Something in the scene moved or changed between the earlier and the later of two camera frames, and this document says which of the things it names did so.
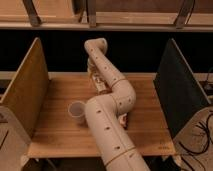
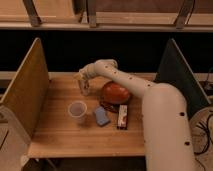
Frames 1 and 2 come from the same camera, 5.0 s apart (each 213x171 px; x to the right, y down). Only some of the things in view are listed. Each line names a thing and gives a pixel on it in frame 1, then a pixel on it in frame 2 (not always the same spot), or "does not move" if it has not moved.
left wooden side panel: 25,94 does not move
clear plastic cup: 76,109 does not move
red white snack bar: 123,120 does not move
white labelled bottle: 101,85 to 84,86
